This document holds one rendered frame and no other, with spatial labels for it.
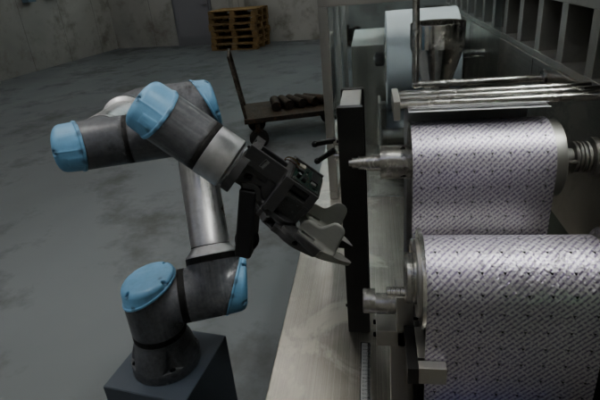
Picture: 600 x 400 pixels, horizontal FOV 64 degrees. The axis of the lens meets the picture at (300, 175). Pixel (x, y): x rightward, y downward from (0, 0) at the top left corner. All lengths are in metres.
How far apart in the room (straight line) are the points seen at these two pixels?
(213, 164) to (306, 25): 11.98
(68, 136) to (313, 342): 0.70
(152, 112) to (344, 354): 0.71
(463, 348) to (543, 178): 0.33
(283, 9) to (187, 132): 12.11
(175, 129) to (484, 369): 0.55
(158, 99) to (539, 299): 0.56
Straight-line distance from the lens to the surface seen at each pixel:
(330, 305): 1.25
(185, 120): 0.64
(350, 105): 0.92
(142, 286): 1.04
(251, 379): 2.37
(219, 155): 0.63
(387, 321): 0.84
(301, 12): 12.58
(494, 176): 0.88
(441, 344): 0.75
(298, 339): 1.17
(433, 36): 1.28
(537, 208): 0.93
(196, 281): 1.04
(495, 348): 0.76
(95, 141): 0.75
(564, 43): 1.17
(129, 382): 1.18
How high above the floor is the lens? 1.69
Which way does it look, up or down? 23 degrees down
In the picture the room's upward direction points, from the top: 5 degrees counter-clockwise
